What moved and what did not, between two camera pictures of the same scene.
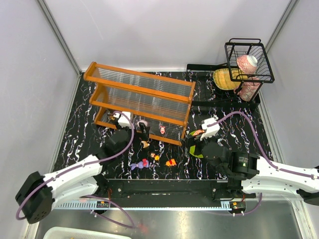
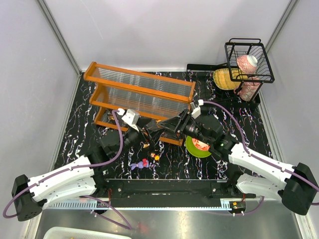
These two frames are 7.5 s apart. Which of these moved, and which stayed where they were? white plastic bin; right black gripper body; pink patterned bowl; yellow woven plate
Moved: right black gripper body
Stayed: yellow woven plate; white plastic bin; pink patterned bowl
